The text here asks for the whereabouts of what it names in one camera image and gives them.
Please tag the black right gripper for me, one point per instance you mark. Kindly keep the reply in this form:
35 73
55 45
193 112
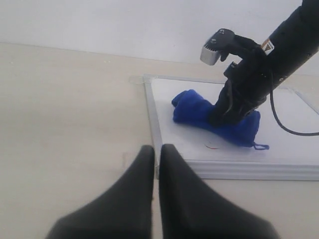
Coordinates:
245 88

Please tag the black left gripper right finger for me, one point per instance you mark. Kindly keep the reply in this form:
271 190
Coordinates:
190 209

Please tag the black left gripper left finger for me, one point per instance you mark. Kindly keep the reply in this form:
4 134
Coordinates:
124 211

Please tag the blue cloth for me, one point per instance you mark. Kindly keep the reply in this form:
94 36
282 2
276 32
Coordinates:
190 108

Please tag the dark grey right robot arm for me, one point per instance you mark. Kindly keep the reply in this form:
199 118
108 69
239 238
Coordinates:
294 41

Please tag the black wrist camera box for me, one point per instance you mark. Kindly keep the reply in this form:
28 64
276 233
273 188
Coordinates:
224 43

